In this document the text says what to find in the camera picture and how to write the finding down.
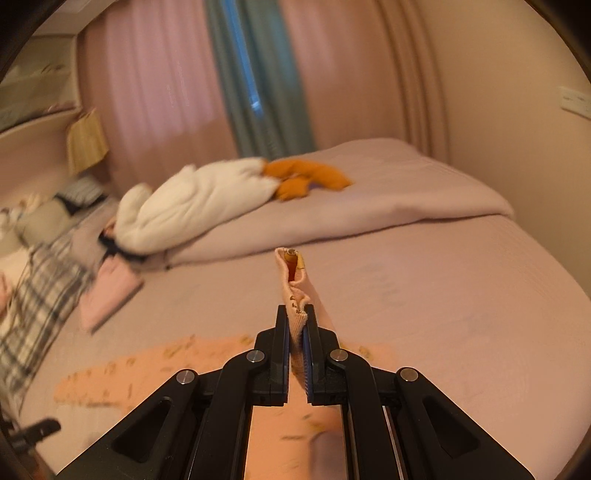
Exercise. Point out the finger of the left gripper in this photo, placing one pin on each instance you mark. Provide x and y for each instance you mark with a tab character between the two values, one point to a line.
26	439

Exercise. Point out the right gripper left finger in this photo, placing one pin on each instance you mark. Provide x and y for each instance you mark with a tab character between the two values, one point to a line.
194	426

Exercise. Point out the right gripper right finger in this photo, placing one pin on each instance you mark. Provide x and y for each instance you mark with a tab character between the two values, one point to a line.
398	425

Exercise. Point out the peach duck print shirt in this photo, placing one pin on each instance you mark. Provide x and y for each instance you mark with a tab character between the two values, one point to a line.
184	368

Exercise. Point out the lilac bed sheet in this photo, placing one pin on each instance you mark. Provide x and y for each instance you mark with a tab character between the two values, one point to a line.
477	305

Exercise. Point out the folded pink garment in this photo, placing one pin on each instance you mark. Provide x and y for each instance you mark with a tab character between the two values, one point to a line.
115	283

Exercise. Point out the plaid pillow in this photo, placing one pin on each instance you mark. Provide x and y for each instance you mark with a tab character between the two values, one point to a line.
43	300

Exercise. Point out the dark navy garment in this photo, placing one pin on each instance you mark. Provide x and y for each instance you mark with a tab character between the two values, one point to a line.
112	249

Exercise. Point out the grey pillow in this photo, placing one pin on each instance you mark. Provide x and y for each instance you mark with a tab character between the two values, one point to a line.
45	224

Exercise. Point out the small plush toys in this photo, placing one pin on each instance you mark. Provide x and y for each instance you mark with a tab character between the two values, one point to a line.
26	205

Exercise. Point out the lilac folded duvet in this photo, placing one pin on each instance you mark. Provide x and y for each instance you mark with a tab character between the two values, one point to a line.
393	185

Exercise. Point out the striped pillow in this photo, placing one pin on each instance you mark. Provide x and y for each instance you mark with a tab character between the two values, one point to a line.
84	193

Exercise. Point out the yellow pleated lampshade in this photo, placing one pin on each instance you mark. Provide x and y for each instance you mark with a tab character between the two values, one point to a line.
86	143

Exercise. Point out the teal curtain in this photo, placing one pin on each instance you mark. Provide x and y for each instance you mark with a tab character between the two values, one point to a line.
260	83

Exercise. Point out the pink curtain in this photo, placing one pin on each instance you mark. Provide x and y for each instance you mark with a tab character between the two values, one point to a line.
367	67

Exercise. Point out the white power strip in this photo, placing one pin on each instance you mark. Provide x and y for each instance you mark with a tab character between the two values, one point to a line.
575	102

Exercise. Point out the white wall shelf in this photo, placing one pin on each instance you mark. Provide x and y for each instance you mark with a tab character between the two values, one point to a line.
42	82

